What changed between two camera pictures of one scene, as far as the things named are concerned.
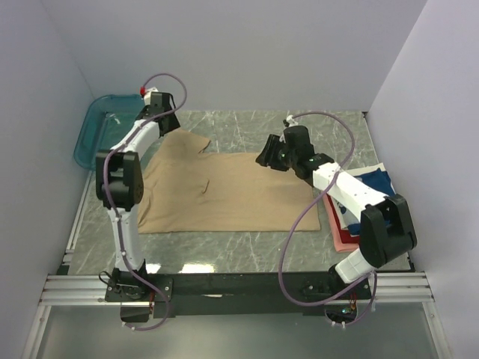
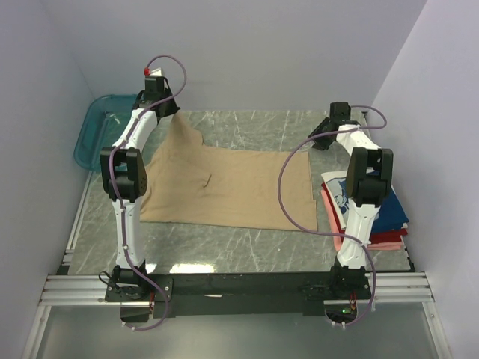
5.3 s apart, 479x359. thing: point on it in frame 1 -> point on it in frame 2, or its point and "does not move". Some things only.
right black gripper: x=275 y=154 -> x=319 y=134
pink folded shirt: x=339 y=245 does not move
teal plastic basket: x=106 y=120 does not move
